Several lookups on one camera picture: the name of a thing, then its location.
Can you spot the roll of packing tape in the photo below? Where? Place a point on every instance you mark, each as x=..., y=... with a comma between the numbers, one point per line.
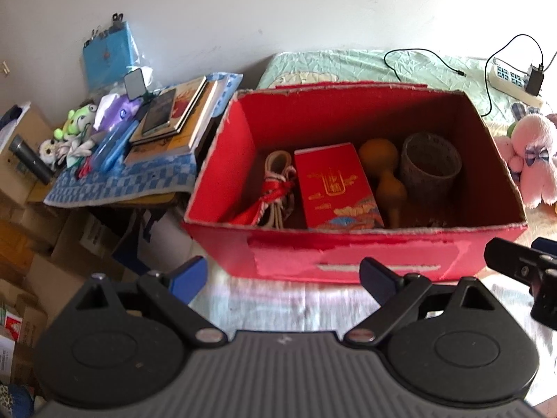
x=429, y=164

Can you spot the green frog plush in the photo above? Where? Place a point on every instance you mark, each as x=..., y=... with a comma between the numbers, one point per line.
x=77, y=122

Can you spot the blue checkered cloth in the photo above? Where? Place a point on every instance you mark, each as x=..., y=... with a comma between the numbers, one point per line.
x=79, y=186

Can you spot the purple tissue pack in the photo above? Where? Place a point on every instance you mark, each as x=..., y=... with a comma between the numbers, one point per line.
x=114, y=109

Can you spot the blue pencil case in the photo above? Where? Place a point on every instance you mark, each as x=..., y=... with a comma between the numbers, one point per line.
x=113, y=146

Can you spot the red ribbon tassel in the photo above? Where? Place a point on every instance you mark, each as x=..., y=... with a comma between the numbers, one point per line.
x=272, y=191

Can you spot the black cylinder bottle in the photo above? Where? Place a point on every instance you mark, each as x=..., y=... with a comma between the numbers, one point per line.
x=32, y=161

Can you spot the green bed sheet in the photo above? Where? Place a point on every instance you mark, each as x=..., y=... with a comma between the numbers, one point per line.
x=447, y=74

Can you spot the small mirror on stand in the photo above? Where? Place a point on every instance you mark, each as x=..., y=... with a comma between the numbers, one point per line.
x=135, y=85

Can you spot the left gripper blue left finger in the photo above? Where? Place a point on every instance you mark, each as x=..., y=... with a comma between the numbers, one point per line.
x=187, y=281

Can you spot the stack of books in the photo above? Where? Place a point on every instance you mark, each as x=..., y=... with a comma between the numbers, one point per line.
x=194, y=106

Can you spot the smartphone on books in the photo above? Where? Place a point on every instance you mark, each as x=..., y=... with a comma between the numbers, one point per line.
x=159, y=115

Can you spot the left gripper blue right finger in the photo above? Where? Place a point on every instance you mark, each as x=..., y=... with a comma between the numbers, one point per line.
x=379, y=281

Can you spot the pink plush toy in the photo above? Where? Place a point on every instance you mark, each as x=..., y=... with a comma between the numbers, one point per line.
x=530, y=155

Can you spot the black power adapter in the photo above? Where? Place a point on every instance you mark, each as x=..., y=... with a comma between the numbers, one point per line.
x=535, y=78

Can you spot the white power strip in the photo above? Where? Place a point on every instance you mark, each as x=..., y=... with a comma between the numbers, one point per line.
x=513, y=84

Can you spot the large red cardboard box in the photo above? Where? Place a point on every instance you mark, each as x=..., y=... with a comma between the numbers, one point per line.
x=442, y=237

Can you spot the cardboard boxes pile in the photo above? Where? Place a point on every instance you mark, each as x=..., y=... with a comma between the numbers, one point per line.
x=46, y=252

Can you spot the white plush toy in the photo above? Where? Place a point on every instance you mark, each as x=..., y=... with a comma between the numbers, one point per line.
x=56, y=154

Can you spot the brown gourd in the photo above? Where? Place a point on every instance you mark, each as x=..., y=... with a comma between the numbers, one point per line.
x=379, y=159

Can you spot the small red gift box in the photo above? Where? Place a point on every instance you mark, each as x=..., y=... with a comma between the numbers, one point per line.
x=334, y=189

